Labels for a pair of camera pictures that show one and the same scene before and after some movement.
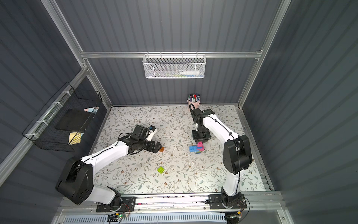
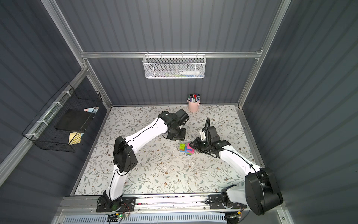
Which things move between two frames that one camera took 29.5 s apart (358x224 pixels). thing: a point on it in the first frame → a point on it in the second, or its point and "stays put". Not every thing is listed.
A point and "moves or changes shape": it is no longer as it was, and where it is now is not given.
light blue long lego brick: (193, 149) moves or changes shape
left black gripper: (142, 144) → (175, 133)
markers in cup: (194, 97) stays put
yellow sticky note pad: (75, 137) stays put
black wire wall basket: (62, 122) stays put
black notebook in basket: (74, 120) stays put
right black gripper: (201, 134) → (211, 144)
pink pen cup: (196, 104) stays put
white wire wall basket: (174, 66) stays put
